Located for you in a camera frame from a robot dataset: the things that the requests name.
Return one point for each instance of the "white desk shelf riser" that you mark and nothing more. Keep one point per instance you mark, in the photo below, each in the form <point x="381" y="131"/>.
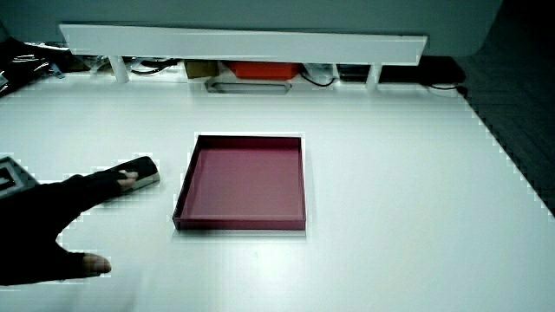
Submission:
<point x="243" y="43"/>

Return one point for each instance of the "black eraser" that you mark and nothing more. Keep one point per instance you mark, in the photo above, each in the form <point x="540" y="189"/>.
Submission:
<point x="146" y="171"/>

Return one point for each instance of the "person's left hand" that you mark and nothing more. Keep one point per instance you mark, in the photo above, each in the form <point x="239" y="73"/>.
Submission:
<point x="39" y="225"/>

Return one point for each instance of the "orange box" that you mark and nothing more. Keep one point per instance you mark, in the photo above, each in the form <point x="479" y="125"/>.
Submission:
<point x="264" y="69"/>

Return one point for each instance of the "black plastic bag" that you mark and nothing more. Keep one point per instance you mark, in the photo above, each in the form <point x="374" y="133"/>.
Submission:
<point x="21" y="65"/>

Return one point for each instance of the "brown cardboard box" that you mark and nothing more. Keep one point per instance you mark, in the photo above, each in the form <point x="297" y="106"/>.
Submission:
<point x="201" y="69"/>

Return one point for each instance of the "dark red shallow tray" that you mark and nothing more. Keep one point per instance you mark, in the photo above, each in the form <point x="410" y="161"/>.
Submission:
<point x="243" y="182"/>

